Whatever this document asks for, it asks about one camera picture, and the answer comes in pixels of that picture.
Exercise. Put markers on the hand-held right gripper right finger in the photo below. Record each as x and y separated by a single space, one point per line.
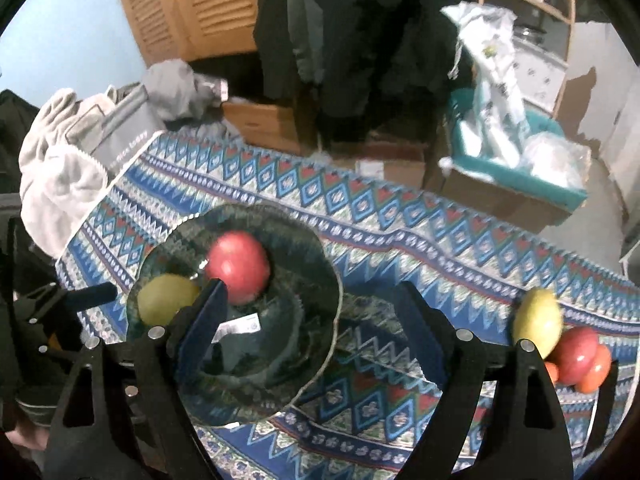
425 345

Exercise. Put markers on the large orange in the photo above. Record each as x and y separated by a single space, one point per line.
597 372

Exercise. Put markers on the yellow-green pear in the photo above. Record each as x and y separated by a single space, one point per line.
160 300
537 320

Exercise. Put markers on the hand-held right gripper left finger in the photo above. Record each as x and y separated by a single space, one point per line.
202 327

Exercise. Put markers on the white towel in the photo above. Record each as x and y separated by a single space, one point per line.
60 185

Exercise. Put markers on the small orange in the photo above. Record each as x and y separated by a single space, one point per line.
551 371

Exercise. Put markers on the black hanging jacket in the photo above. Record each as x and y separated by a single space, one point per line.
360 35

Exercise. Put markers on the red apple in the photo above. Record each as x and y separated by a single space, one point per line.
577 352
237 260

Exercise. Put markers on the grey cloth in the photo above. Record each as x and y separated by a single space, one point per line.
170 85

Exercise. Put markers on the large cardboard box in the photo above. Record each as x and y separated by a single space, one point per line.
500 205

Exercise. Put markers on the teal box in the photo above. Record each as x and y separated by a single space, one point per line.
500 172

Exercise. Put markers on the wooden shelf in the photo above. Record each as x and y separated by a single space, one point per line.
569 35

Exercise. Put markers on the blue patterned tablecloth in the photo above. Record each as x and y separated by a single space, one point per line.
400 220

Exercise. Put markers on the grey bag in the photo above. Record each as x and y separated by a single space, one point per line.
125 135

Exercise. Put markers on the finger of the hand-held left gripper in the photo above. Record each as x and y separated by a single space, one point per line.
97 292

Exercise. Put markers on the white patterned cabinet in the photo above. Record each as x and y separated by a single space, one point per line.
540 75

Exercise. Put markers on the clear plastic bag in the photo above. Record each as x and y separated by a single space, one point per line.
555 160

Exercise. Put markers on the wooden louvered door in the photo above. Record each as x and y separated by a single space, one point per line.
215 5

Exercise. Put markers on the white rice bag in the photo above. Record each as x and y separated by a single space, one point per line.
495 85

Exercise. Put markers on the person's left hand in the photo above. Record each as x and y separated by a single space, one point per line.
15 441

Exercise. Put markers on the dark green glass bowl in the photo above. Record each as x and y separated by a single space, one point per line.
285 270

